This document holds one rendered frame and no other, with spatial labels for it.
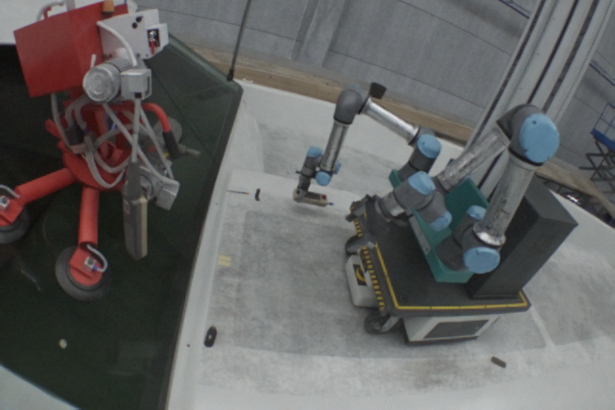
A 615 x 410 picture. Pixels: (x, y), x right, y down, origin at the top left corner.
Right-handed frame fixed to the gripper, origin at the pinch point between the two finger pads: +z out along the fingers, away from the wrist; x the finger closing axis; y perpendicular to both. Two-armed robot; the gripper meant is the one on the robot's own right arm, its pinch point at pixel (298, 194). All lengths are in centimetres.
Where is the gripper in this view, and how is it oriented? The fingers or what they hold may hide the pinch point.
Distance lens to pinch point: 199.7
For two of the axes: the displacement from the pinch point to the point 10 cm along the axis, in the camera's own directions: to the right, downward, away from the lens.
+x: 0.6, 5.7, -8.2
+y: -9.5, -2.2, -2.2
